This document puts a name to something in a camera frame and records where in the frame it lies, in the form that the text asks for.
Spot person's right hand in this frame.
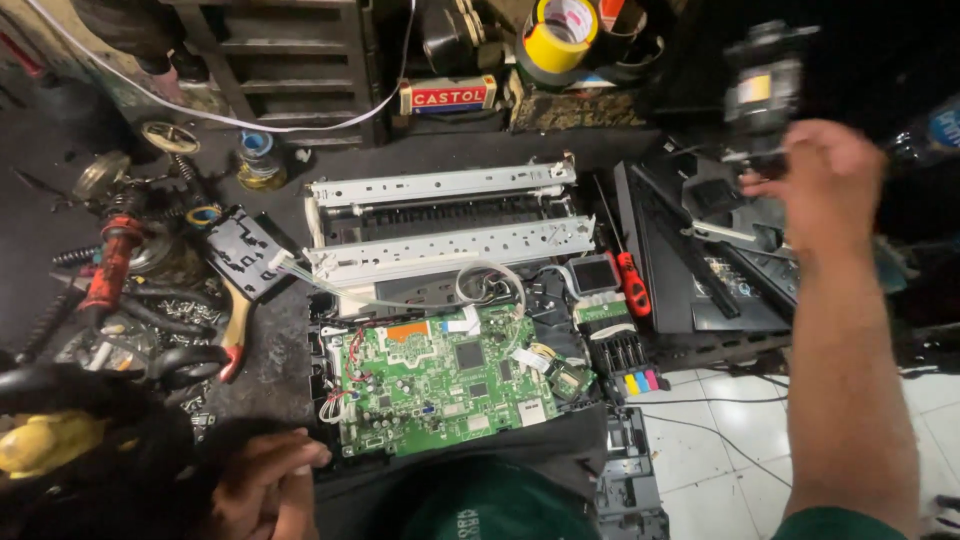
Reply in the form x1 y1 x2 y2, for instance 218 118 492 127
738 118 890 261

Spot person's left hand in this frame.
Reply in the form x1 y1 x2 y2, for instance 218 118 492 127
206 427 333 540

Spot black printer motor part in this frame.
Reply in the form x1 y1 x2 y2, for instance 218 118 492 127
722 21 820 165

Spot black printer cover panel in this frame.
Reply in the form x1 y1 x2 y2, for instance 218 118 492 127
614 138 801 336

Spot green main circuit board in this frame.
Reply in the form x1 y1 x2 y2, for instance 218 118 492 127
326 303 564 459

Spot heap of screws and springs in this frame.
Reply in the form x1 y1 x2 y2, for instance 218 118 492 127
52 247 230 421

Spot clear plastic bottle blue label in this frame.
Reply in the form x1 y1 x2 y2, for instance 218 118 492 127
888 93 960 163

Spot black tape rolls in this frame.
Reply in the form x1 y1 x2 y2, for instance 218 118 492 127
585 0 666 85

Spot small grey display module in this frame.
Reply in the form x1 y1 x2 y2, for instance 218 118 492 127
564 253 623 298

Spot dark patterned box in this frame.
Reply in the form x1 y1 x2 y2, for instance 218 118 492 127
507 69 651 134

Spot black plastic plate with connector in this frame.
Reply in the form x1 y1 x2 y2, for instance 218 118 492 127
201 205 299 302

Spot person's green clothing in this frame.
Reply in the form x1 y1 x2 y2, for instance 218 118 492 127
396 454 910 540

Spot black ink cartridge carriage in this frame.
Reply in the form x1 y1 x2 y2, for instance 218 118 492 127
573 292 670 399

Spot yellow plastic object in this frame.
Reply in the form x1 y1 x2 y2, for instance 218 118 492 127
0 410 108 480

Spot black printer base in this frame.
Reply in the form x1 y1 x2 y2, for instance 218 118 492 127
306 262 610 475

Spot yellow tape roll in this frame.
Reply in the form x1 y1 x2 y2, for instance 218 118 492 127
522 0 600 75

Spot small green circuit board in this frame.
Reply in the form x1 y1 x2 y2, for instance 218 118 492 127
543 355 595 400

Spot blue capped glass bottle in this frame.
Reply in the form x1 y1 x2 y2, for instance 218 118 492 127
235 129 289 192

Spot black plastic printer tray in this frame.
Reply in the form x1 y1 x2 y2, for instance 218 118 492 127
595 405 672 540

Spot red and white box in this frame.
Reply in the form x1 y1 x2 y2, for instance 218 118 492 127
398 74 499 117

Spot round metal disc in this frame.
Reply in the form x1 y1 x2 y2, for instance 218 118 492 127
72 150 133 203

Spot brass coloured wheel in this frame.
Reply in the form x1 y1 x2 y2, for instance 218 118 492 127
140 120 202 157

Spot black round container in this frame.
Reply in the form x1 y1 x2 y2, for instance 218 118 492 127
420 0 513 76

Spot black slatted rack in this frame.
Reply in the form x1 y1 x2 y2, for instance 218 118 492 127
159 0 385 148

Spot black rubber hoses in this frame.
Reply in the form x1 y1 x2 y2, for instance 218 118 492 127
0 288 231 402

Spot red handled screwdriver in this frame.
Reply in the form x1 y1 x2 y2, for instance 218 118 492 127
592 174 653 318

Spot thin black cable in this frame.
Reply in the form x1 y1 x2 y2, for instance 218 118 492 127
641 411 794 490

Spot red handled tool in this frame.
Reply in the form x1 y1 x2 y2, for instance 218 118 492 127
78 214 146 313

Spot grey metal printer frame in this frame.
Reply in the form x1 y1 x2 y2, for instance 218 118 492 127
303 153 599 316

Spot white flat ribbon cable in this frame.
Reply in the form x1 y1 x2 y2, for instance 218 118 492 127
454 260 527 320

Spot long white cable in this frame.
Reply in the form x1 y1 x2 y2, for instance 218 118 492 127
26 0 418 135

